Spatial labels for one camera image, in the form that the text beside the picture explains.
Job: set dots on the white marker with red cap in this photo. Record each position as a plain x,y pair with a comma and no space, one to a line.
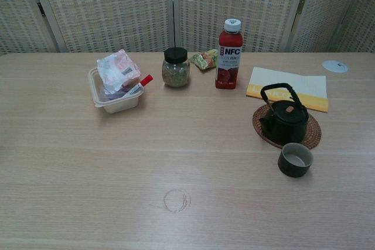
146,79

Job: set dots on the yellow white Lexicon booklet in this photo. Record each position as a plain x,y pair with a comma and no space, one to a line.
293,81

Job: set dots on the beige plastic food container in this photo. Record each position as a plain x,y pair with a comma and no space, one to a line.
117,106

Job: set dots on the round woven rattan trivet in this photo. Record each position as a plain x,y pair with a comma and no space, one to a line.
313,133

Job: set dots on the purple packet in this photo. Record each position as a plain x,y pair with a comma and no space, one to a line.
112,95

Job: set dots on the woven folding screen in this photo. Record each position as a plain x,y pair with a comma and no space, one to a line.
102,13

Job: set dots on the pink white plastic pack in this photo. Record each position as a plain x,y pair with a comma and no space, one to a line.
114,68

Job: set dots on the glass jar with black lid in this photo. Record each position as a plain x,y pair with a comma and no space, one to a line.
175,74

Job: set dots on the green orange snack packet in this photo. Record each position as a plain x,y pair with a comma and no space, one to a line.
205,59

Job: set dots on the small dark ceramic cup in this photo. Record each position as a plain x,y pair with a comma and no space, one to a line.
288,168

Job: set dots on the red NFC juice bottle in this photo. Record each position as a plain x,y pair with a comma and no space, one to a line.
230,71

